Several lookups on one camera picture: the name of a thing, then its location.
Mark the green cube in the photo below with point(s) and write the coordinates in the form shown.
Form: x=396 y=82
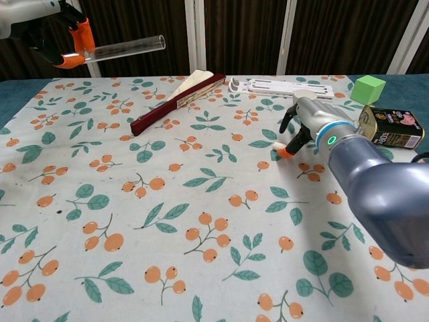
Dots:
x=365 y=89

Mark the clear glass tube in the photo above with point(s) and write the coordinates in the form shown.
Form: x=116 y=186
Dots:
x=134 y=47

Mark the small white jar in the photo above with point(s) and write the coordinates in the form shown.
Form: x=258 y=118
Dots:
x=305 y=94

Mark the dark red folding fan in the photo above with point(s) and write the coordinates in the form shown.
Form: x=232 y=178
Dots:
x=167 y=109

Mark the orange fruit print tablecloth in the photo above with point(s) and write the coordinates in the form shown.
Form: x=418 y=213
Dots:
x=167 y=218

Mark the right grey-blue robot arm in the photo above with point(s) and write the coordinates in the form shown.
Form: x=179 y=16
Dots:
x=385 y=201

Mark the small white stopper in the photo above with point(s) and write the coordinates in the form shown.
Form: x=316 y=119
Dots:
x=278 y=146

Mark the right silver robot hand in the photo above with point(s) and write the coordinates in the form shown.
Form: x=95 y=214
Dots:
x=321 y=114

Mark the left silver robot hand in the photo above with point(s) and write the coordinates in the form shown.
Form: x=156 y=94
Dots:
x=33 y=23

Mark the black luncheon meat can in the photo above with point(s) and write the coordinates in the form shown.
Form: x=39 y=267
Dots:
x=399 y=129

